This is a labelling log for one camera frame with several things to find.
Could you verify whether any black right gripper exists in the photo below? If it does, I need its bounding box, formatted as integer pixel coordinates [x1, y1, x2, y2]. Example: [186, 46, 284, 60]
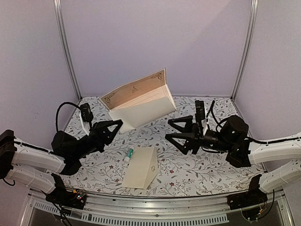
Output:
[165, 114, 232, 157]

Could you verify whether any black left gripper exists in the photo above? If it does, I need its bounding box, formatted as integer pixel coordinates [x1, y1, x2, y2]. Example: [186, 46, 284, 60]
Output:
[71, 119, 123, 160]

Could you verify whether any cream envelope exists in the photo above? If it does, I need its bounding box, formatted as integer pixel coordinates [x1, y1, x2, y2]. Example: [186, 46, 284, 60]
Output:
[121, 147, 158, 190]

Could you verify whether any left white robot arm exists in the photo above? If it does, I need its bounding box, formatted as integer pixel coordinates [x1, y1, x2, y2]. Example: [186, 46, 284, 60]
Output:
[0, 120, 123, 204]

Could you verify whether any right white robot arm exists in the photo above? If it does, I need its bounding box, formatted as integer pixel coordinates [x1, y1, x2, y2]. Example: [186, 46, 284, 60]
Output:
[165, 115, 301, 205]

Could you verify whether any green white glue stick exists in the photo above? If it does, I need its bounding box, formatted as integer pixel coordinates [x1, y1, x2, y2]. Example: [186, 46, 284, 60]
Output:
[124, 146, 135, 163]

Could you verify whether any floral patterned table mat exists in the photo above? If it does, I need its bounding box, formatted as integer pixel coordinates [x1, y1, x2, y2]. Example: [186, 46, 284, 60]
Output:
[62, 97, 264, 197]

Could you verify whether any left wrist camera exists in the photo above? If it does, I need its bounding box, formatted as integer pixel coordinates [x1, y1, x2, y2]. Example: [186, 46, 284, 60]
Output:
[79, 103, 93, 122]

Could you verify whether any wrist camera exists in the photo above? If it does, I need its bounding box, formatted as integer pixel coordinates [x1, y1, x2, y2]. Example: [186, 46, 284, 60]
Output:
[79, 103, 93, 122]
[195, 100, 206, 123]

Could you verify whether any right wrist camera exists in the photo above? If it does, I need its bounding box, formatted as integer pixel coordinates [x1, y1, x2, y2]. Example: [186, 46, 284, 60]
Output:
[195, 100, 206, 123]

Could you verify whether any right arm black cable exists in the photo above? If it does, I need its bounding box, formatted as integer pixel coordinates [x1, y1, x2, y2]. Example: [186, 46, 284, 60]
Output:
[209, 100, 229, 132]

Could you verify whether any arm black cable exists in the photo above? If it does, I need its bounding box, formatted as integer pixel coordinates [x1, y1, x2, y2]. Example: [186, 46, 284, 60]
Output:
[209, 100, 229, 132]
[55, 101, 82, 132]

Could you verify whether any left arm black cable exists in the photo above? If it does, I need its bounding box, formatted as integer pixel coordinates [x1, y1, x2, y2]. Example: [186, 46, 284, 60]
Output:
[55, 101, 82, 132]

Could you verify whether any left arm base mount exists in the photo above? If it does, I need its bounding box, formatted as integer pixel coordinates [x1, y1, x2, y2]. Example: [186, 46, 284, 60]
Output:
[46, 173, 87, 210]

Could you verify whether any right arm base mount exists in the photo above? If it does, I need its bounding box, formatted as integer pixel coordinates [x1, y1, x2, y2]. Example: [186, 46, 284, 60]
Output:
[227, 174, 268, 210]

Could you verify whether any front aluminium rail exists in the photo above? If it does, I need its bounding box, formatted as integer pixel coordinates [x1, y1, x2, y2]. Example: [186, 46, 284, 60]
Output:
[21, 190, 297, 226]

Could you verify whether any left aluminium frame post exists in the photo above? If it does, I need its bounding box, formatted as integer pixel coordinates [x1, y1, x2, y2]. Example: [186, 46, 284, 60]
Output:
[53, 0, 82, 100]

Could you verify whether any aluminium frame post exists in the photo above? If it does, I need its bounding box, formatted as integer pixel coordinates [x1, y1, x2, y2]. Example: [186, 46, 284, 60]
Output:
[53, 0, 82, 100]
[230, 0, 259, 102]

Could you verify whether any right aluminium frame post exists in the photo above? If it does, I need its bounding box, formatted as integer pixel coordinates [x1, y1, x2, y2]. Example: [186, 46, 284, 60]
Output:
[230, 0, 259, 102]

